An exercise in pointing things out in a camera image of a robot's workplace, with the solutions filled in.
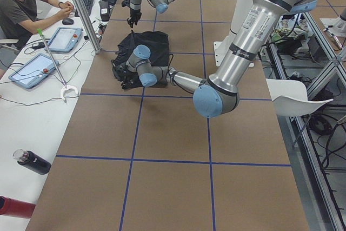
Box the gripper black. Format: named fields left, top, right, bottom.
left=121, top=71, right=141, bottom=89
left=127, top=9, right=142, bottom=28

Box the black printed t-shirt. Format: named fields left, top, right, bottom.
left=111, top=31, right=170, bottom=88

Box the pile of clothes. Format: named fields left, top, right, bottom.
left=271, top=14, right=309, bottom=55

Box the black box with label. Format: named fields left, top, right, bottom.
left=98, top=1, right=110, bottom=22

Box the black keyboard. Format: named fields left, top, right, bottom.
left=74, top=0, right=96, bottom=17

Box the reacher grabber stick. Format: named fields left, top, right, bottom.
left=36, top=29, right=78, bottom=103

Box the black computer mouse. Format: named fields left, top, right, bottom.
left=62, top=18, right=74, bottom=25

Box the far teach pendant tablet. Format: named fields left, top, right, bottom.
left=48, top=27, right=83, bottom=53

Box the teach pendant tablet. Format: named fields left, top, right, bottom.
left=8, top=54, right=56, bottom=89
left=48, top=27, right=83, bottom=53

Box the near teach pendant tablet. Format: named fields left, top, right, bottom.
left=8, top=54, right=56, bottom=89

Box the black water bottle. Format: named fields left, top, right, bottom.
left=12, top=149, right=51, bottom=175

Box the white chair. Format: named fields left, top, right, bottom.
left=266, top=78, right=334, bottom=117

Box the red bottle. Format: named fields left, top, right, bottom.
left=1, top=196, right=36, bottom=219

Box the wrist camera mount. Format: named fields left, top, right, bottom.
left=121, top=0, right=131, bottom=8
left=112, top=63, right=128, bottom=81

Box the aluminium frame post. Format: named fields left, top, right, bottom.
left=72, top=0, right=101, bottom=54

